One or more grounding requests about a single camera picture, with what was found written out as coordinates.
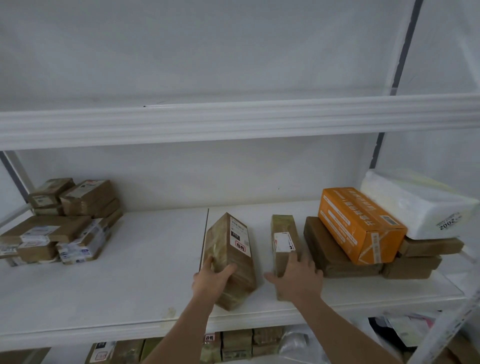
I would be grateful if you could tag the cardboard box red outlined sticker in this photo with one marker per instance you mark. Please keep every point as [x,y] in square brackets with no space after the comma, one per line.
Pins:
[37,251]

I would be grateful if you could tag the pile of plastic mailer bags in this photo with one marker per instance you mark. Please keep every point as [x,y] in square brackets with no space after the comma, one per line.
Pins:
[300,345]

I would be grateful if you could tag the narrow taped brown parcel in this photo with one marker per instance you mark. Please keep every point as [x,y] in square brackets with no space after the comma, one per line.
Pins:
[285,225]

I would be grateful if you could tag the taped cardboard box end label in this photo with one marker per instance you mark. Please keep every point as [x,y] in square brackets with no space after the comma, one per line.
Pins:
[48,191]

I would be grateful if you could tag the person's left forearm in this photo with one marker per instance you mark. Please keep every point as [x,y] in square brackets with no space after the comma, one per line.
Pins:
[176,337]

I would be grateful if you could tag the person's right hand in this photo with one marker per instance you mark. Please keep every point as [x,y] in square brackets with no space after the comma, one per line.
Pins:
[300,281]

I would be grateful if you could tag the person's right forearm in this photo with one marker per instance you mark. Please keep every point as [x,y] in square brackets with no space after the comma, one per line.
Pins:
[345,337]

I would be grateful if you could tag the person's left hand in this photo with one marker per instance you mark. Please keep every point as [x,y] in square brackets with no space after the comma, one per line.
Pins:
[210,285]

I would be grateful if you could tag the white metal shelving rack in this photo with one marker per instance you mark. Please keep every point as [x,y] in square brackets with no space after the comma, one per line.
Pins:
[225,120]

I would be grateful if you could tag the stack of large brown parcels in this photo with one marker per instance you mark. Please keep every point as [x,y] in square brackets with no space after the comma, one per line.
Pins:
[330,255]

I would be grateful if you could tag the orange box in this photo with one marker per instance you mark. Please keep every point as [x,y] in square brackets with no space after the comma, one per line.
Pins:
[356,225]

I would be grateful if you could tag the black mailer bag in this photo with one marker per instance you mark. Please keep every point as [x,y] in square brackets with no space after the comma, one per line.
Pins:
[380,328]

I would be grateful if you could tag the white foam parcel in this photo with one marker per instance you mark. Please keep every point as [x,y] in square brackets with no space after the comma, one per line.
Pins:
[412,202]

